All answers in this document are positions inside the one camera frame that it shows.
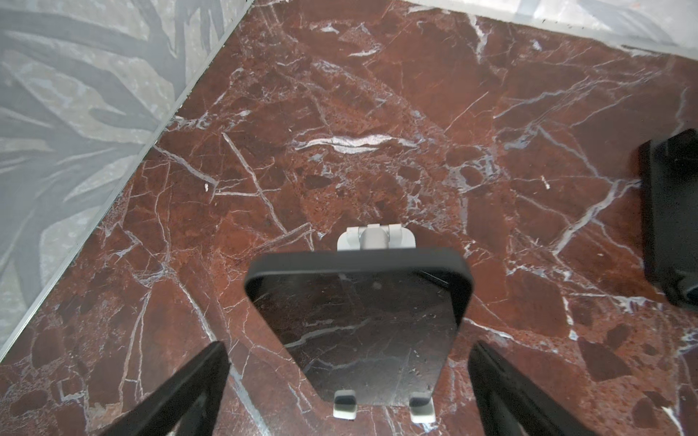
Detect black left gripper left fingers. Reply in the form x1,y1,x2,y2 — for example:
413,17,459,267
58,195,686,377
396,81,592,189
103,342,231,435

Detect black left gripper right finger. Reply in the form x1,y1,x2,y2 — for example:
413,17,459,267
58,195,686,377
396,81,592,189
468,341,594,435

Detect black phone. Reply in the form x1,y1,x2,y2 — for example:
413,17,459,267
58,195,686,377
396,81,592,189
244,247,474,407

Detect white left phone stand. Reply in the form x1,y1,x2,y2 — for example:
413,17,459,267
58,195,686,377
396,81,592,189
333,223,436,424

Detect black square phone stand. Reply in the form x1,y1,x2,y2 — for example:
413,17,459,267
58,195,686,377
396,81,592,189
639,128,697,312

